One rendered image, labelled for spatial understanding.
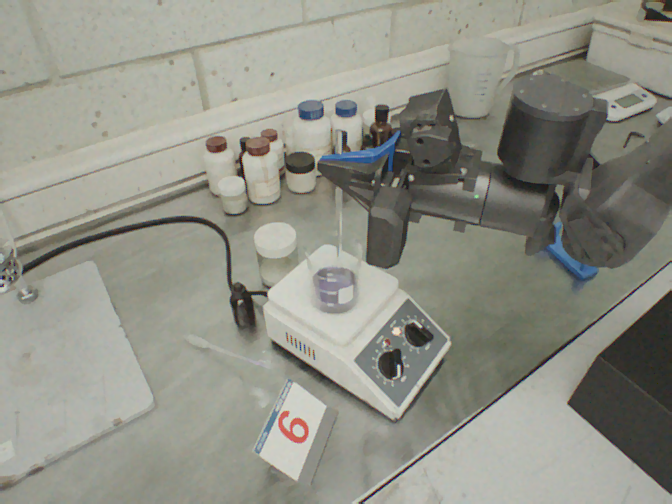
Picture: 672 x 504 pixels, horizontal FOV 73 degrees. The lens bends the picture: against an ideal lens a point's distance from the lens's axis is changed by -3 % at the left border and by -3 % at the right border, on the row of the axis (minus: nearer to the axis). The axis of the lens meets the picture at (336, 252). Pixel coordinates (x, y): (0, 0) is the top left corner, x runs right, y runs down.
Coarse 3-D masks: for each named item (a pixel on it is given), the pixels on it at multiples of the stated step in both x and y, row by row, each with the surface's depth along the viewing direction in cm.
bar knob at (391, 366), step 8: (392, 352) 52; (400, 352) 52; (384, 360) 53; (392, 360) 52; (400, 360) 52; (384, 368) 52; (392, 368) 52; (400, 368) 51; (384, 376) 52; (392, 376) 51; (400, 376) 53
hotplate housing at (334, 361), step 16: (272, 304) 57; (384, 304) 57; (400, 304) 57; (416, 304) 58; (272, 320) 57; (288, 320) 55; (384, 320) 55; (432, 320) 59; (272, 336) 60; (288, 336) 57; (304, 336) 54; (320, 336) 53; (368, 336) 54; (304, 352) 56; (320, 352) 54; (336, 352) 52; (352, 352) 52; (320, 368) 56; (336, 368) 53; (352, 368) 51; (432, 368) 55; (352, 384) 53; (368, 384) 51; (416, 384) 54; (368, 400) 53; (384, 400) 51
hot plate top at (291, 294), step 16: (304, 272) 58; (368, 272) 58; (384, 272) 58; (272, 288) 56; (288, 288) 56; (304, 288) 56; (368, 288) 56; (384, 288) 56; (288, 304) 55; (304, 304) 55; (368, 304) 54; (304, 320) 53; (320, 320) 53; (336, 320) 53; (352, 320) 53; (368, 320) 53; (336, 336) 51; (352, 336) 51
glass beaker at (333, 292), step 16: (304, 240) 51; (320, 240) 52; (352, 240) 52; (320, 256) 54; (336, 256) 55; (352, 256) 53; (320, 272) 49; (336, 272) 48; (352, 272) 49; (320, 288) 50; (336, 288) 50; (352, 288) 51; (320, 304) 52; (336, 304) 51; (352, 304) 53
